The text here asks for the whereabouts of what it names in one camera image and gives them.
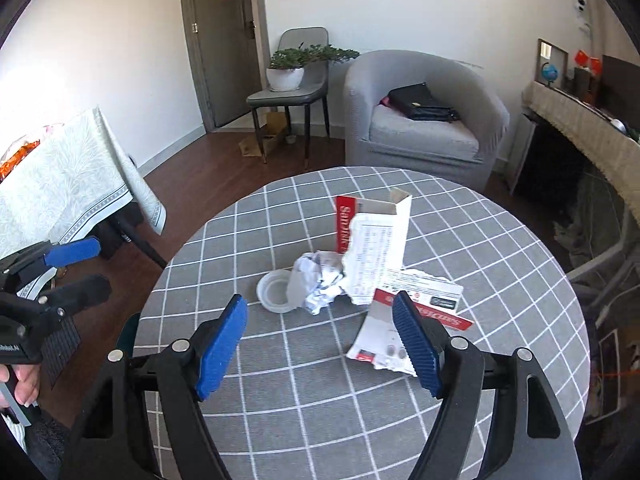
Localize dark teal bin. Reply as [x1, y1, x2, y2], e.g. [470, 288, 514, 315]
[114, 312, 142, 361]

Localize red and white card packaging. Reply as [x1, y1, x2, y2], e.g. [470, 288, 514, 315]
[346, 268, 475, 377]

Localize orange snack bags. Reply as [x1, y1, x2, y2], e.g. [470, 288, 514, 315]
[0, 126, 67, 182]

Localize black bag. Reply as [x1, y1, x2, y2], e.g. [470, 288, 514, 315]
[387, 82, 461, 124]

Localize person's left hand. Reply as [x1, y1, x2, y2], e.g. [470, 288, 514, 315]
[0, 362, 42, 409]

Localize crumpled white paper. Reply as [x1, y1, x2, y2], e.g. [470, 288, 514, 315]
[286, 251, 349, 316]

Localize small red flags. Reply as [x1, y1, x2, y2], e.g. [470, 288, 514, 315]
[574, 49, 604, 72]

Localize cardboard box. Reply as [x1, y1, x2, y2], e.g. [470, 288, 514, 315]
[238, 112, 296, 157]

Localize potted plant in white pot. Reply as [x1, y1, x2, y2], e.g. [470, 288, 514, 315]
[265, 44, 361, 93]

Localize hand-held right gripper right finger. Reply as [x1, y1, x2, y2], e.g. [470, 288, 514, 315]
[391, 290, 583, 480]

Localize torn white and red box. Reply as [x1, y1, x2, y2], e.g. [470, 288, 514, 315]
[333, 187, 414, 307]

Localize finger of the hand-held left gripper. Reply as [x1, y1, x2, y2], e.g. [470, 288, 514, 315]
[0, 237, 103, 288]
[29, 274, 112, 322]

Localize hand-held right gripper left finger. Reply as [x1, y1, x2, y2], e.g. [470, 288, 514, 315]
[60, 294, 249, 480]

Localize dark side table leg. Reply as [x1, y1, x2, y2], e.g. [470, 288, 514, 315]
[116, 214, 169, 272]

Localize grey armchair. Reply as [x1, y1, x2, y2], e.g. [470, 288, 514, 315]
[343, 49, 511, 194]

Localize long shelf with beige cloth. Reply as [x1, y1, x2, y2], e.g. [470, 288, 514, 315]
[519, 80, 640, 232]

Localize grey dining chair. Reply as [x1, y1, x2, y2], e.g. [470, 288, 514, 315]
[246, 26, 332, 170]

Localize black monitor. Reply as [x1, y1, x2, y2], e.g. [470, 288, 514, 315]
[599, 53, 640, 116]

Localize person's left forearm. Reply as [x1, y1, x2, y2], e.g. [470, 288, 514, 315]
[4, 421, 29, 455]

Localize picture frame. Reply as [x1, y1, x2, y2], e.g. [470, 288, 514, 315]
[535, 38, 570, 90]

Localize white round lid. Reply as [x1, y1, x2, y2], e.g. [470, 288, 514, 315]
[256, 269, 296, 314]

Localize round table grey checked tablecloth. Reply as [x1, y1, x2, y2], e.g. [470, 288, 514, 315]
[134, 166, 592, 480]

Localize pale green patterned tablecloth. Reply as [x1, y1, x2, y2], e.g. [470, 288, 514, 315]
[0, 106, 168, 283]

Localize grey door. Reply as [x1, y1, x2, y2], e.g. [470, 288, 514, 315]
[178, 0, 271, 134]

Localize white metal frame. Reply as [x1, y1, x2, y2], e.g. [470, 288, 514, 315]
[564, 199, 640, 312]

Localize brown wooden speaker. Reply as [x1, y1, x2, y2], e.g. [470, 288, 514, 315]
[572, 67, 599, 101]

